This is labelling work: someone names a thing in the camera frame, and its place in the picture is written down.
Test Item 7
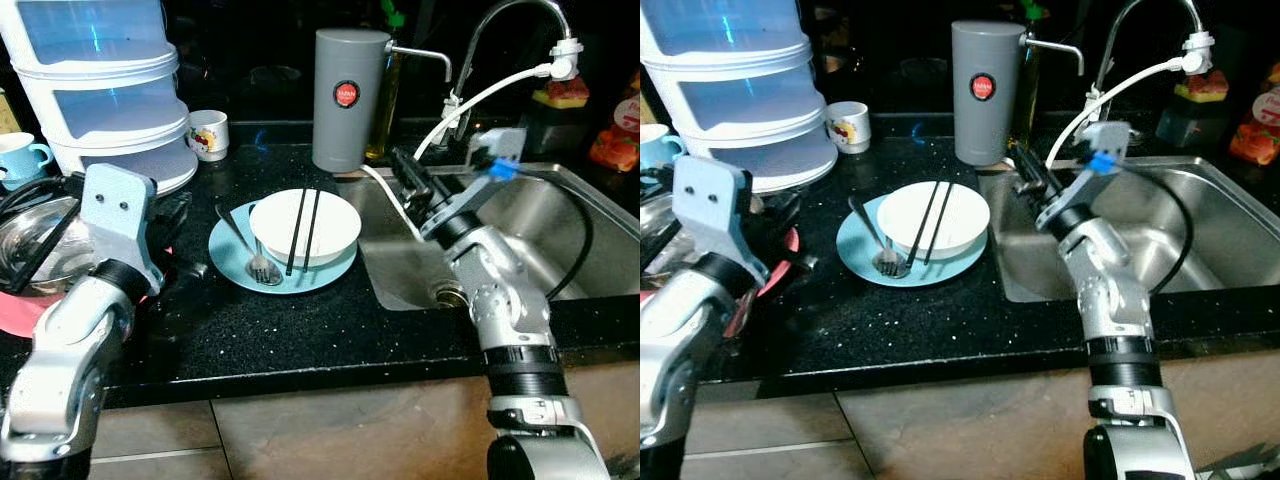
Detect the stainless steel bowl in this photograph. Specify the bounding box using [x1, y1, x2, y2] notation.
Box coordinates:
[0, 195, 101, 298]
[640, 188, 693, 279]

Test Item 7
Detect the light blue plate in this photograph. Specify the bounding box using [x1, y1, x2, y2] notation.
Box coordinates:
[208, 198, 359, 295]
[836, 194, 989, 289]

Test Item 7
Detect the yellow oil bottle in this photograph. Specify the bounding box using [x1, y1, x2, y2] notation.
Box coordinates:
[364, 0, 409, 163]
[1008, 0, 1047, 153]

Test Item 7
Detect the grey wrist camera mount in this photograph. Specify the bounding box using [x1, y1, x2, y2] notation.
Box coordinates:
[670, 154, 773, 293]
[435, 127, 528, 233]
[78, 163, 167, 293]
[1060, 120, 1138, 226]

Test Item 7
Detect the grey water filter canister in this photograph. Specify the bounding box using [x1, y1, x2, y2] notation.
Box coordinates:
[311, 27, 454, 174]
[950, 19, 1087, 167]

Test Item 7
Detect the black sponge holder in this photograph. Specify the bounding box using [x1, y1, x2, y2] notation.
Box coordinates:
[523, 100, 593, 153]
[1158, 95, 1231, 147]

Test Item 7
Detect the light blue mug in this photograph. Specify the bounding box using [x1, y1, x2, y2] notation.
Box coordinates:
[640, 123, 688, 173]
[0, 132, 54, 191]

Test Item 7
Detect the stainless steel sink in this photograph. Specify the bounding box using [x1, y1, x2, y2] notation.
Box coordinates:
[977, 154, 1280, 304]
[338, 160, 640, 313]

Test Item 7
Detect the white bowl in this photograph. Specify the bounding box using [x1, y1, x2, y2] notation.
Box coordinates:
[248, 187, 363, 269]
[876, 180, 992, 262]

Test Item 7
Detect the peach label soap bottle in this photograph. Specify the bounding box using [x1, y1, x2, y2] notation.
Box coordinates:
[588, 92, 640, 173]
[1228, 60, 1280, 167]

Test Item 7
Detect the red plate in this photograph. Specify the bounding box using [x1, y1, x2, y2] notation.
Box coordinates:
[640, 226, 803, 339]
[0, 243, 175, 339]

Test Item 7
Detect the watermelon pattern sponge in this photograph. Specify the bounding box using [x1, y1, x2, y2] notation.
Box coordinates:
[1172, 68, 1230, 103]
[530, 76, 593, 109]

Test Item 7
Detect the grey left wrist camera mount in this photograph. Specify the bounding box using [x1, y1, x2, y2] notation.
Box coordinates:
[670, 154, 773, 293]
[78, 163, 167, 293]

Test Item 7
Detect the chrome sink faucet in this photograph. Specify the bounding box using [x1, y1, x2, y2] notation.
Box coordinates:
[448, 0, 585, 143]
[1093, 0, 1217, 126]

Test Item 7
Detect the white water hose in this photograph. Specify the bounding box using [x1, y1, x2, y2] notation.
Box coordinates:
[358, 62, 557, 244]
[1043, 58, 1193, 171]

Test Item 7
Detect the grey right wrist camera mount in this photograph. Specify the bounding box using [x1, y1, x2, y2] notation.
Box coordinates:
[435, 127, 528, 233]
[1060, 120, 1138, 226]

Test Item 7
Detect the white printed mug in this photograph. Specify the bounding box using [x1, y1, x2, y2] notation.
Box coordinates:
[825, 100, 872, 155]
[186, 109, 231, 163]

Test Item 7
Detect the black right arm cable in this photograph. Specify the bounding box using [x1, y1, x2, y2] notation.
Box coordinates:
[515, 168, 595, 303]
[1120, 160, 1195, 293]

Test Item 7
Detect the white tiered food container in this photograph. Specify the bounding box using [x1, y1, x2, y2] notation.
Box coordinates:
[640, 0, 840, 191]
[0, 0, 199, 197]

